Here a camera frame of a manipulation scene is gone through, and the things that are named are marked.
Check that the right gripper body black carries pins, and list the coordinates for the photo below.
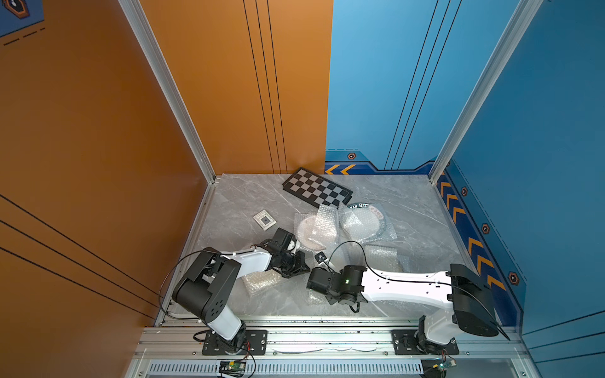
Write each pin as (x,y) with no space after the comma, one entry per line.
(332,299)

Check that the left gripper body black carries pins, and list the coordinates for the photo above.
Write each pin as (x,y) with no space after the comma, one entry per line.
(292,264)

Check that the bubble wrap sheet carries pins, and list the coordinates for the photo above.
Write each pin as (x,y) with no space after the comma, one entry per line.
(315,298)

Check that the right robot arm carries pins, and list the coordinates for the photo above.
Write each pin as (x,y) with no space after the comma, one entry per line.
(463,303)

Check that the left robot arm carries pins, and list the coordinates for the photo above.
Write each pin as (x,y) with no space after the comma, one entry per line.
(207,284)

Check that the left bubble wrapped plate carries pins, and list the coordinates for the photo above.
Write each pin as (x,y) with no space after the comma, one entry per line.
(259,282)

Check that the bubble wrapped plate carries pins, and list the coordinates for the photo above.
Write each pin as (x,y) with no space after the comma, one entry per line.
(259,282)
(383,258)

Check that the right bubble wrapped plate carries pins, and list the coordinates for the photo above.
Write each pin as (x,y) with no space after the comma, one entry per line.
(383,258)

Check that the patterned plate in bubble wrap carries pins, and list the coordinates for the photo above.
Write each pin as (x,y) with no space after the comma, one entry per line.
(366,223)

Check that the small square marker tile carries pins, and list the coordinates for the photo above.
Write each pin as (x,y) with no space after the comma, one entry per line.
(264,220)

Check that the black white checkerboard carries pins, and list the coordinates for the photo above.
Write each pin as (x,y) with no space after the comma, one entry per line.
(316,190)

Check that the left circuit board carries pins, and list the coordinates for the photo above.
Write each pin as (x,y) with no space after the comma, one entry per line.
(235,368)

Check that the circuit board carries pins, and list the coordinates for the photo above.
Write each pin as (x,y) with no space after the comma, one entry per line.
(235,368)
(437,368)

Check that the right circuit board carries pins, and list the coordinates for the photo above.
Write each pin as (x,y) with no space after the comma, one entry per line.
(437,368)

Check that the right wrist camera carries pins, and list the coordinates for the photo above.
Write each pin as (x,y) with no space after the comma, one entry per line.
(320,257)

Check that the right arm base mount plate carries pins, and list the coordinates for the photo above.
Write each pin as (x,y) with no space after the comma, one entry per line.
(409,342)

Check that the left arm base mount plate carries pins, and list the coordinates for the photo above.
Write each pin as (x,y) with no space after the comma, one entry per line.
(247,341)

